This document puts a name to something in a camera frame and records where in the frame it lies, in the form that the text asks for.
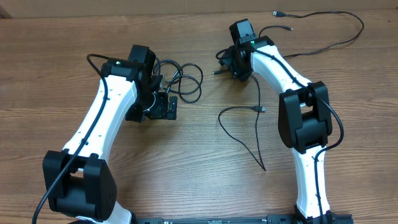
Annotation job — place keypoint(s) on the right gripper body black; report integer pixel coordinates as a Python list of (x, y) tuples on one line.
[(230, 61)]

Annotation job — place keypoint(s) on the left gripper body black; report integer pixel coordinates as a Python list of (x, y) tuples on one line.
[(154, 106)]

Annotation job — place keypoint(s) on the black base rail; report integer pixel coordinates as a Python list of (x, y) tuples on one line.
[(270, 219)]

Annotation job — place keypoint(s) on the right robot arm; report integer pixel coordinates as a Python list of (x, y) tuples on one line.
[(304, 119)]

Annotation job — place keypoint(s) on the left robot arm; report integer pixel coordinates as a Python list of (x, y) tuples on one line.
[(78, 180)]

